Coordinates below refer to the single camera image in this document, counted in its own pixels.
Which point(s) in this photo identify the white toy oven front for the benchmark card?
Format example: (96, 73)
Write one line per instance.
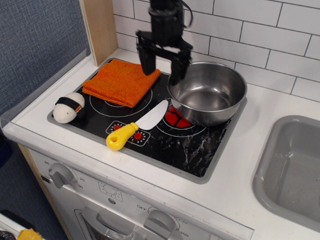
(94, 210)

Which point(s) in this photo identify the grey oven knob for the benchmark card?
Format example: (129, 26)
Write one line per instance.
(60, 175)
(160, 224)

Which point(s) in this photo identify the yellow object bottom left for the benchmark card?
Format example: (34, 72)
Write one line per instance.
(29, 234)

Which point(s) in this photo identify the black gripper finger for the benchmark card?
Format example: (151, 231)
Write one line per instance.
(147, 59)
(179, 64)

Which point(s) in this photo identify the white plush sushi toy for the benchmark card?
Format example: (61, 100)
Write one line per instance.
(68, 107)

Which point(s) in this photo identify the yellow handled toy knife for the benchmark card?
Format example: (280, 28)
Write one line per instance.
(118, 138)

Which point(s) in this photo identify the right grey oven knob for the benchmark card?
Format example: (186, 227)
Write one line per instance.
(160, 224)

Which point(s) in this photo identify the left grey oven knob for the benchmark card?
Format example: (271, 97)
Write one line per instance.
(60, 175)

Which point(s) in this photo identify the orange folded rag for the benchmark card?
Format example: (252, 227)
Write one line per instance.
(120, 82)

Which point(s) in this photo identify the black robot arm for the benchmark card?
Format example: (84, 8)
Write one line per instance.
(168, 4)

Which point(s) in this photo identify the grey sink basin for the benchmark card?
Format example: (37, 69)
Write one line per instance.
(287, 180)

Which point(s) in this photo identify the silver metal pan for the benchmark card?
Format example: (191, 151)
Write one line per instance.
(209, 94)

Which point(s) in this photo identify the black toy stovetop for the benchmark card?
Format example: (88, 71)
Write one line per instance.
(174, 144)

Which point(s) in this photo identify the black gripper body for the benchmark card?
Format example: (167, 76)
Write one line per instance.
(166, 31)

